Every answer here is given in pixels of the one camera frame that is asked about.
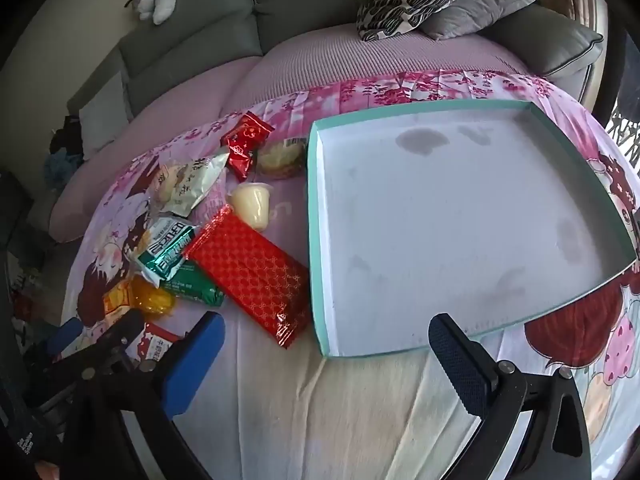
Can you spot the small red snack packet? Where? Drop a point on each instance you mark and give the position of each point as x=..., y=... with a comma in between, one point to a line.
x=245, y=145

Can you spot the grey-green sofa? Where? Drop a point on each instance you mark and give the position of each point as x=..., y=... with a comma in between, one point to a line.
x=200, y=25

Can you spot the white cushion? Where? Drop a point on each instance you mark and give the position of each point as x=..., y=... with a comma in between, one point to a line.
x=102, y=115

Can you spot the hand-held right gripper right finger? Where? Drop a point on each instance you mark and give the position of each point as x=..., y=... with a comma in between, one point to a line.
x=457, y=360

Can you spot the clear bread bun packet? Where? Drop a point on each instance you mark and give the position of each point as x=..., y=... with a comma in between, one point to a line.
x=165, y=180

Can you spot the clear round cake packet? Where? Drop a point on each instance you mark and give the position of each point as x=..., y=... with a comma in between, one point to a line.
x=280, y=160

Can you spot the blue cloth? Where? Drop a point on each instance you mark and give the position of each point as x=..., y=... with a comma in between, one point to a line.
x=60, y=165

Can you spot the red and white snack packet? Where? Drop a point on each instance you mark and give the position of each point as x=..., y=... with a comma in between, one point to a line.
x=157, y=340

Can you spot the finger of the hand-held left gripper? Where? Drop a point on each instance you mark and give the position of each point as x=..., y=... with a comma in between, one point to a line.
x=120, y=332
x=65, y=337

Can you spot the dark green biscuit packet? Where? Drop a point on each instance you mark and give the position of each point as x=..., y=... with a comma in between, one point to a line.
x=195, y=285

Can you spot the large red patterned packet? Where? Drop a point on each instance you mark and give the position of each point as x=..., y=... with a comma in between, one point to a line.
x=250, y=270

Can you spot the cream pudding cup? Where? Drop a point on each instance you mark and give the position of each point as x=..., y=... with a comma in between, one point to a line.
x=250, y=205

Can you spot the teal shallow cardboard box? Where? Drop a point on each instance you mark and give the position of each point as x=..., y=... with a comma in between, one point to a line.
x=450, y=235

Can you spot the dark cloth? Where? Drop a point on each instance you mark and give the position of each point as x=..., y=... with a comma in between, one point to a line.
x=65, y=135

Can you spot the pink floral printed blanket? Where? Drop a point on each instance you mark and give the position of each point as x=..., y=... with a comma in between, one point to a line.
x=350, y=410

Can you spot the grey pillow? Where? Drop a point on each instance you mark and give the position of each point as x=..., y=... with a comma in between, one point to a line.
x=480, y=10

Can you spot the green and white biscuit packet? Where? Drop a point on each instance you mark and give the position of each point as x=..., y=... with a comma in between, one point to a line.
x=165, y=250

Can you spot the yellow snack packet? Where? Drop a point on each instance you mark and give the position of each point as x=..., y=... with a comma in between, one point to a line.
x=117, y=297
x=150, y=297

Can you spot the white and green snack packet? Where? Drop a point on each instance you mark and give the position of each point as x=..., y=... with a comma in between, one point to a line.
x=195, y=185

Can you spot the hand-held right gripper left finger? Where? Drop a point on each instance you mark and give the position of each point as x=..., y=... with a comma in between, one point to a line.
x=195, y=360

